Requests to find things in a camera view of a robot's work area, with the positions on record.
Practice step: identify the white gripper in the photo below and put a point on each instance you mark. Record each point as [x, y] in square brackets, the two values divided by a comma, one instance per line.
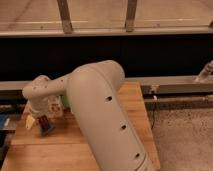
[38, 108]

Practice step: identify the dark red pepper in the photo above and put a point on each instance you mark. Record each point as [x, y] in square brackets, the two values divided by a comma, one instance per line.
[43, 120]

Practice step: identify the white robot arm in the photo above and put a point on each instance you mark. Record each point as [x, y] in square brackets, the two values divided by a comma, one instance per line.
[92, 93]

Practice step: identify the blue object at left edge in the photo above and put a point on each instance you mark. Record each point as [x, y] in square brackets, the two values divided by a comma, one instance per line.
[4, 121]

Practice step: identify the small white bottle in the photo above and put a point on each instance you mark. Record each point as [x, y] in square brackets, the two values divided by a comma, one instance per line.
[55, 107]

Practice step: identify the left metal post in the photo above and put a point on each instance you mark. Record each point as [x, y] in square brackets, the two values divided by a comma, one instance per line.
[65, 16]

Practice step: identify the metal post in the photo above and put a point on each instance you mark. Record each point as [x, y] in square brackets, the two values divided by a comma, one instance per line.
[65, 16]
[130, 15]

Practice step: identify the right metal post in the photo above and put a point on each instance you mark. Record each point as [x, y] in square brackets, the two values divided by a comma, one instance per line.
[130, 15]

